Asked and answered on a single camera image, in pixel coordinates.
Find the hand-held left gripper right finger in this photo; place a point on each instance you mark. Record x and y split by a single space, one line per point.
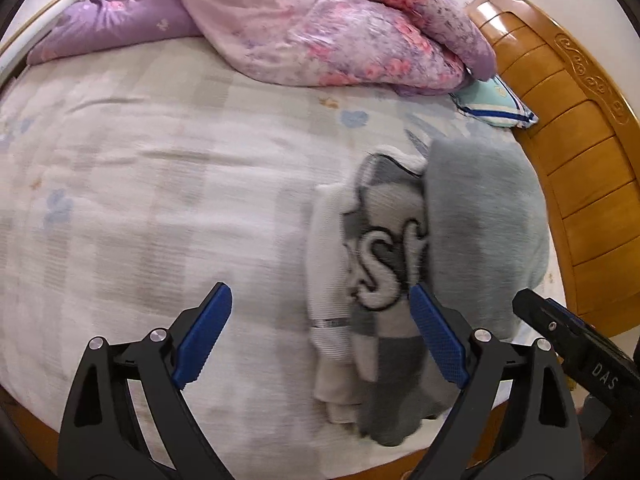
440 340

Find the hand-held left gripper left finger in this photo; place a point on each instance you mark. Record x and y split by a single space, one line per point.
205 330

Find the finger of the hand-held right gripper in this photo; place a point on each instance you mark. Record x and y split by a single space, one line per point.
542 315

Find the grey checkered sweater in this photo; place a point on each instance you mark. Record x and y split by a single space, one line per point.
390 260

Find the grey fleece garment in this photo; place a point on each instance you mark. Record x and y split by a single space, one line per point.
480 220

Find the white ribbed garment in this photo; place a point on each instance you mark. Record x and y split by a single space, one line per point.
327 260

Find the bed with pale sheet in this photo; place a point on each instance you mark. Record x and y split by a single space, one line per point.
150 185

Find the wooden headboard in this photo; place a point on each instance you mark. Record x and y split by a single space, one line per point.
580 150

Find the teal striped pillow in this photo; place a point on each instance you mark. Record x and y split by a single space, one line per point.
495 102

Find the purple pillow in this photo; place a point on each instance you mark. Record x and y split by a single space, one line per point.
120 20

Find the pink floral quilt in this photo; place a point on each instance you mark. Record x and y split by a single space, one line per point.
325 30

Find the wooden bed frame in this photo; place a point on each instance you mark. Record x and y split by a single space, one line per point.
35 430

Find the curved wooden bed rail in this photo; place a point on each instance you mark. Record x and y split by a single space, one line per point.
54 0

